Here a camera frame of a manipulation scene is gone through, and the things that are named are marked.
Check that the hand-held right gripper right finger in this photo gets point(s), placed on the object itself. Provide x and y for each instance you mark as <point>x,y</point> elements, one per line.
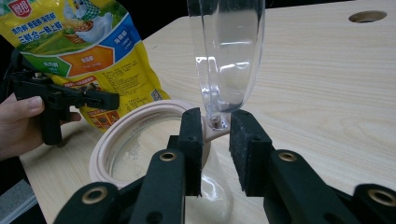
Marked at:
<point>249,155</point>

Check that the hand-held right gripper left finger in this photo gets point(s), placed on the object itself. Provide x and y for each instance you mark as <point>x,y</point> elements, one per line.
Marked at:
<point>192,149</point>

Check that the yellow seasoning bag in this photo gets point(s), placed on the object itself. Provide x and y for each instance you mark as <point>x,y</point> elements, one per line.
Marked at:
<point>93,62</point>

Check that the clear jar with beige rim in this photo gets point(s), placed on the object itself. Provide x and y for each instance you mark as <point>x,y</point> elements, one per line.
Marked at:
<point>99,155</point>

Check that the grey metal floor rail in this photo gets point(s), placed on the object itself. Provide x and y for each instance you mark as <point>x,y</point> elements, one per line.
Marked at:
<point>15,199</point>

